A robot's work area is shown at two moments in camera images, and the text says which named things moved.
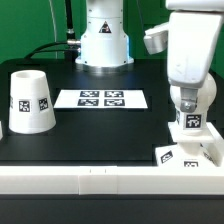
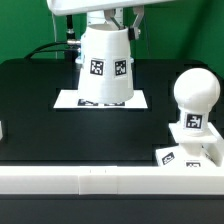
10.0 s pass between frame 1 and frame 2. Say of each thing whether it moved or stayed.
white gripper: moved
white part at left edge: stayed
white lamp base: stayed
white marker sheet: stayed
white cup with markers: moved
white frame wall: stayed
